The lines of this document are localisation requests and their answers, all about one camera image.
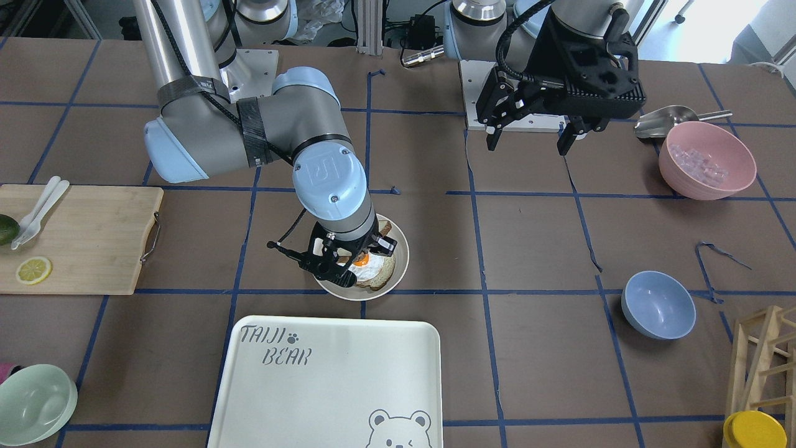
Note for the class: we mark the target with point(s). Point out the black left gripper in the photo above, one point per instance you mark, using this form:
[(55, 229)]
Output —
[(550, 55)]

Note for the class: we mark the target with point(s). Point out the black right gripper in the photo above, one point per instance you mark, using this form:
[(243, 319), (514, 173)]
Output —
[(382, 244)]

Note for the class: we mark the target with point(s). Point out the bread slice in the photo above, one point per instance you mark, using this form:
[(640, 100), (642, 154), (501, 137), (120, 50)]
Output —
[(383, 277), (377, 239)]

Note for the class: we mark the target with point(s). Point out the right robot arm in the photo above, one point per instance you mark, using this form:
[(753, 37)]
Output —
[(203, 130)]

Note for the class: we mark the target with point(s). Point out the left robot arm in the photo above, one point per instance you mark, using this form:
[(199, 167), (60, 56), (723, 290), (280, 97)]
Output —
[(470, 26)]

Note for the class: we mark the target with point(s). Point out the cream round plate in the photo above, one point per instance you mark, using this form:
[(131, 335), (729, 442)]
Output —
[(400, 257)]

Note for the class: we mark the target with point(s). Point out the bread slice under egg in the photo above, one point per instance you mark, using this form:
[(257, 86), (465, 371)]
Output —
[(383, 277)]

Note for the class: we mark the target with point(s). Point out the fried egg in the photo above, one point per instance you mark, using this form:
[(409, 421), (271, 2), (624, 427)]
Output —
[(367, 267)]

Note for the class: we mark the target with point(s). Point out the metal scoop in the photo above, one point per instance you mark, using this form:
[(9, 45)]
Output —
[(658, 123)]

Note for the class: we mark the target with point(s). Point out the cream bear tray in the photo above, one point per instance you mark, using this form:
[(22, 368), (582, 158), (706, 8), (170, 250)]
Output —
[(323, 382)]

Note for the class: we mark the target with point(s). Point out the pink bowl with ice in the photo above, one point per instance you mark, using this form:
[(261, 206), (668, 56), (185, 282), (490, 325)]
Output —
[(703, 161)]

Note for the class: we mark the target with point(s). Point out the blue bowl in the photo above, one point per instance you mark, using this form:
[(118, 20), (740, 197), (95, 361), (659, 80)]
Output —
[(658, 306)]

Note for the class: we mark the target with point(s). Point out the wooden cutting board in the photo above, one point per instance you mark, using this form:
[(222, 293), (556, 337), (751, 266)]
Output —
[(94, 236)]

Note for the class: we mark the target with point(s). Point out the white plastic fork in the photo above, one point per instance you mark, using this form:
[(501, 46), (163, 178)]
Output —
[(28, 220)]

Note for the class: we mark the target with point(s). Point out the lemon slice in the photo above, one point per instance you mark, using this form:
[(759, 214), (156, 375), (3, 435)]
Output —
[(33, 270)]

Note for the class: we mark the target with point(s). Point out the green bowl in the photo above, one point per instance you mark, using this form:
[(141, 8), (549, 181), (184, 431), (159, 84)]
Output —
[(36, 402)]

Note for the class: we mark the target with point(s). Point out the wooden dish rack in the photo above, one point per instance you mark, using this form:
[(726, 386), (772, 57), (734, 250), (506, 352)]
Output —
[(763, 347)]

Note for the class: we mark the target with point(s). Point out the pink cloth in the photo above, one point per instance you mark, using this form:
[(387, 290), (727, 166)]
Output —
[(8, 369)]

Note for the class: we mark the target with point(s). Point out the yellow cup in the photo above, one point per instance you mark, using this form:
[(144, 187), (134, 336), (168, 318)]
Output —
[(753, 429)]

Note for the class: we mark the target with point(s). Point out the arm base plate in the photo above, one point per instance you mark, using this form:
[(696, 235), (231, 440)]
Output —
[(473, 75), (250, 73)]

